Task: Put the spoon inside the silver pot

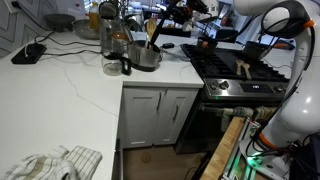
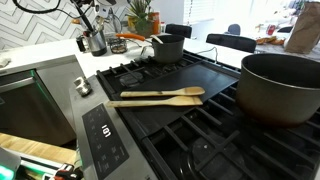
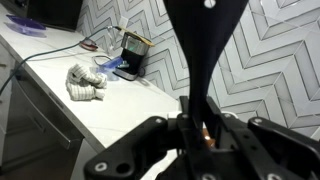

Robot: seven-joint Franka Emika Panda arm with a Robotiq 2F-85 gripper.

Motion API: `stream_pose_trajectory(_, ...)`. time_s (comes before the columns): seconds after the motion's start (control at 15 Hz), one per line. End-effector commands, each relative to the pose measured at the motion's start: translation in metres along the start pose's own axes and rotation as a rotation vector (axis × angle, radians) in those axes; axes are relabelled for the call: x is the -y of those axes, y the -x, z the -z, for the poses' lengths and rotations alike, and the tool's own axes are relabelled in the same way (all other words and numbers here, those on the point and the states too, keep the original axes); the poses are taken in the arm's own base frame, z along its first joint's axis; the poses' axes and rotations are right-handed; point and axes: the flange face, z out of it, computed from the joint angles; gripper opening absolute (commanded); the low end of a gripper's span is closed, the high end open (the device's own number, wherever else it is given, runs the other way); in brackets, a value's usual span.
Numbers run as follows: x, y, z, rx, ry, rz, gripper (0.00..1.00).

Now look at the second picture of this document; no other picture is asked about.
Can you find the wide black chair back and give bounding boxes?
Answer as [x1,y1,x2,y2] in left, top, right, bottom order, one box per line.
[205,32,258,55]

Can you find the flat wooden spatula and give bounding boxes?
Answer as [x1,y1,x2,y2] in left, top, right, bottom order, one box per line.
[105,95,204,109]

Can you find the red black clamp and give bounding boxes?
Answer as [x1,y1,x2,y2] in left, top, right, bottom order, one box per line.
[49,162,85,180]

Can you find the black slotted spoon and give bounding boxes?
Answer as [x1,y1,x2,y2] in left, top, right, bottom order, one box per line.
[72,0,95,34]

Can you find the silver stove knob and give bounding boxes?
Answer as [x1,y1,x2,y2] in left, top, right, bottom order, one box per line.
[73,75,93,98]

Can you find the small dark saucepan orange handle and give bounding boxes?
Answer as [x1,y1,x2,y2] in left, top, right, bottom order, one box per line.
[114,32,186,65]

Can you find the orange juice bottle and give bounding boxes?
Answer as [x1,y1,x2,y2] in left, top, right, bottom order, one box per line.
[151,11,162,36]

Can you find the green potted plant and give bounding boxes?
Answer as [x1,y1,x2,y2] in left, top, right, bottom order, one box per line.
[126,0,155,38]

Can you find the large dark cooking pot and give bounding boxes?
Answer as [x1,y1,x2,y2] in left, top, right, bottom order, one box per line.
[234,53,320,130]

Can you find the food on dining table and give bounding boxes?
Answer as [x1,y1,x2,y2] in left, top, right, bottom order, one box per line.
[255,35,287,47]

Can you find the black wire basket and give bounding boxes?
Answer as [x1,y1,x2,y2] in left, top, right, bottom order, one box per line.
[107,36,129,55]

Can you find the brown paper bag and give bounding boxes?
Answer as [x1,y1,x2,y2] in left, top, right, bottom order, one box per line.
[283,1,320,55]

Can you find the grey counter cable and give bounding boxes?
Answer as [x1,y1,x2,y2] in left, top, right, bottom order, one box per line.
[185,45,220,65]

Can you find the silver pot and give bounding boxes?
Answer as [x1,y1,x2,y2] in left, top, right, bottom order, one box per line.
[85,29,109,57]

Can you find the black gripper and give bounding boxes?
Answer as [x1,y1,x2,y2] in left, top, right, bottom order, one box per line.
[70,0,118,6]

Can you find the grey robot base with light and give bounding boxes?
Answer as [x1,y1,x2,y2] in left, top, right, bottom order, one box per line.
[0,146,23,180]

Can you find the black stove control panel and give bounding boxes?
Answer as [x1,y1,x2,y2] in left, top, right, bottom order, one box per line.
[81,102,131,180]

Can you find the pale spoon in saucepan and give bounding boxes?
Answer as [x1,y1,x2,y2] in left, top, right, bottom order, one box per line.
[149,33,165,45]

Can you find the red can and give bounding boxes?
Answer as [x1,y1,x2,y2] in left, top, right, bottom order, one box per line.
[266,23,277,36]

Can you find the wooden spoon with round head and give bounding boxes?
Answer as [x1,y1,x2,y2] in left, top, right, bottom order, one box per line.
[119,86,206,99]

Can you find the wooden board edge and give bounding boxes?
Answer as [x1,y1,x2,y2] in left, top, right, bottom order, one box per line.
[0,132,78,166]

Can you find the white window blinds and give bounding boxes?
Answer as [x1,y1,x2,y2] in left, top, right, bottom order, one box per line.
[182,0,218,24]

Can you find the grey blue chair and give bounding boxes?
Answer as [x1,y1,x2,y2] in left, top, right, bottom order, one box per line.
[227,23,242,36]

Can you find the black griddle plate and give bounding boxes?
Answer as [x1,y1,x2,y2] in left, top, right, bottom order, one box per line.
[118,60,240,135]

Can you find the stainless dishwasher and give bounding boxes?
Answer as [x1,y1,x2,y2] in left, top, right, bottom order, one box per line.
[0,69,78,147]

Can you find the black gas stove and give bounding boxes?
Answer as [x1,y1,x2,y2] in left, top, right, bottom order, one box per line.
[68,49,320,180]

